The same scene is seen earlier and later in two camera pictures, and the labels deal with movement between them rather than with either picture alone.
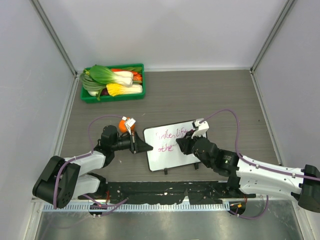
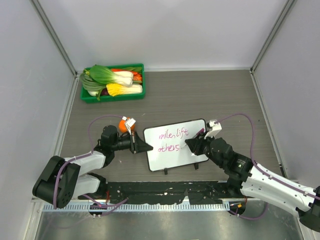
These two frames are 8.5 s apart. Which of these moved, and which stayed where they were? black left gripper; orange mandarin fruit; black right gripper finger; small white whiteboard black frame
Moved: black right gripper finger
Stayed: black left gripper; orange mandarin fruit; small white whiteboard black frame
